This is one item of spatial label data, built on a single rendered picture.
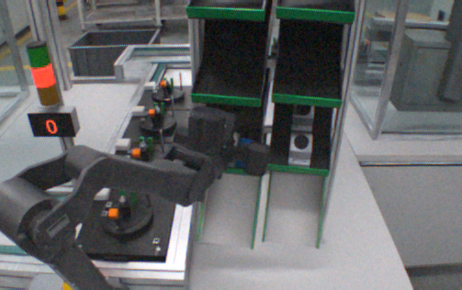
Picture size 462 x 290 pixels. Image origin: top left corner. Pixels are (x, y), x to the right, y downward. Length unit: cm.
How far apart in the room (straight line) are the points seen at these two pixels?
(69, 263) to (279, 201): 59
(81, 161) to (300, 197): 62
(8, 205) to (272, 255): 80
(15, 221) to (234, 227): 62
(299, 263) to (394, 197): 77
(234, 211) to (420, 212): 111
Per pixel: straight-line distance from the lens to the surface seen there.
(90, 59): 291
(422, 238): 197
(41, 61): 97
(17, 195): 39
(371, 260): 111
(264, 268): 103
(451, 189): 181
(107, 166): 42
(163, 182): 52
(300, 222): 92
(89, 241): 100
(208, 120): 57
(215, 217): 91
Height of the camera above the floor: 167
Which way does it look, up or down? 33 degrees down
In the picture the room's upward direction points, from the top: straight up
